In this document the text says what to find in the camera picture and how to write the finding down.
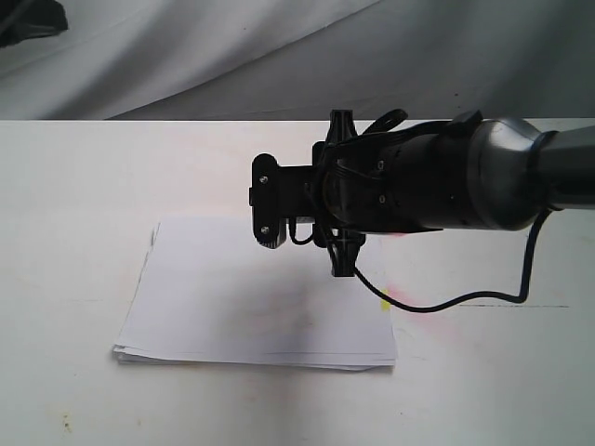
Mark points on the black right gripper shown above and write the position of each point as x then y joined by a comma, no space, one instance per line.
349,190

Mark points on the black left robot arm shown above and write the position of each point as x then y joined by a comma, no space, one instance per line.
23,20

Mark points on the white paper stack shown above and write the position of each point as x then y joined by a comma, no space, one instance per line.
208,292

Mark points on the white backdrop cloth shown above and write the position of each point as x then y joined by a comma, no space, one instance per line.
298,60

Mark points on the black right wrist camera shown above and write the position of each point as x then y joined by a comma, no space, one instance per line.
278,195

